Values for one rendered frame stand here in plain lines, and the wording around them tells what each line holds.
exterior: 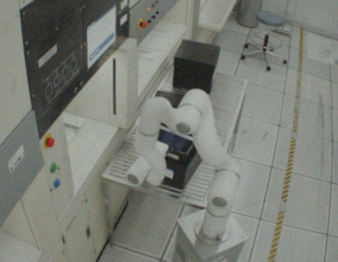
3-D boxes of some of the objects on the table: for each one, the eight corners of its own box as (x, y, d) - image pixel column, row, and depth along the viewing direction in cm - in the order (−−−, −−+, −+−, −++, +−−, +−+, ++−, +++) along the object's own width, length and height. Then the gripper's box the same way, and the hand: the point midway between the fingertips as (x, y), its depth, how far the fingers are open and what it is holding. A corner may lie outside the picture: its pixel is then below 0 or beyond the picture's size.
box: (210, 95, 285) (214, 65, 268) (171, 87, 289) (173, 57, 272) (216, 74, 306) (221, 46, 289) (179, 67, 310) (183, 38, 294)
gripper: (166, 159, 187) (183, 136, 200) (133, 146, 193) (151, 125, 205) (164, 171, 192) (181, 148, 205) (133, 158, 198) (151, 136, 210)
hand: (164, 138), depth 204 cm, fingers open, 6 cm apart
